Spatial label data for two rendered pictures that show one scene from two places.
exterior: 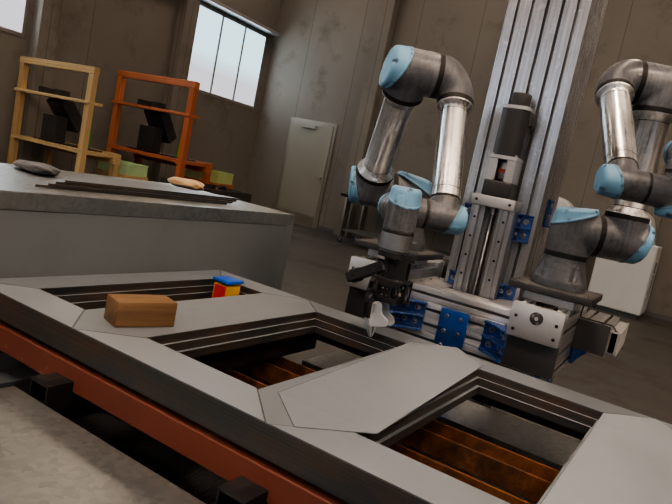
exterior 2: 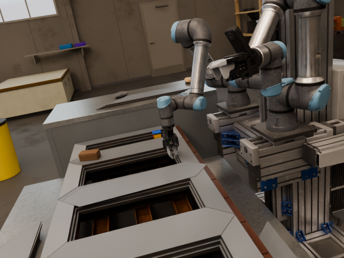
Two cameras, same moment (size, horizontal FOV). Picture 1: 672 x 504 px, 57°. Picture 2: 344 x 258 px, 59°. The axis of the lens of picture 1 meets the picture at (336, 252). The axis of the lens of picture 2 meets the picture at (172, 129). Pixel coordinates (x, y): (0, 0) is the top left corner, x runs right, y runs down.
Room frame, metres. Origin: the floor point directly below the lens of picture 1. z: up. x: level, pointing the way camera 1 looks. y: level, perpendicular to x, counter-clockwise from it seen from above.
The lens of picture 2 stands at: (0.48, -1.37, 1.60)
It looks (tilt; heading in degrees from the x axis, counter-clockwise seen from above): 20 degrees down; 51
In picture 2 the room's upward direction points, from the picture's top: 9 degrees counter-clockwise
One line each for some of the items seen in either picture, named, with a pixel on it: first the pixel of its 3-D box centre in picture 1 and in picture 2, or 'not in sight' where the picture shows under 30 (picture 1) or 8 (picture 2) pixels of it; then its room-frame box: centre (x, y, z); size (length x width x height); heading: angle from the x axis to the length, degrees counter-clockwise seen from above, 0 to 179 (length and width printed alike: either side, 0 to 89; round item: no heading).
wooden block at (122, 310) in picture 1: (141, 310); (89, 154); (1.17, 0.35, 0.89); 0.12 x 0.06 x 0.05; 132
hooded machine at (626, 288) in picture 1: (627, 260); not in sight; (9.45, -4.37, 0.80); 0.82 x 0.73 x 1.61; 61
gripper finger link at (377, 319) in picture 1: (377, 320); (170, 153); (1.43, -0.13, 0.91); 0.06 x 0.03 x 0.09; 59
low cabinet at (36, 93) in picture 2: not in sight; (37, 92); (2.85, 6.81, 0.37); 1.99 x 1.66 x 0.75; 61
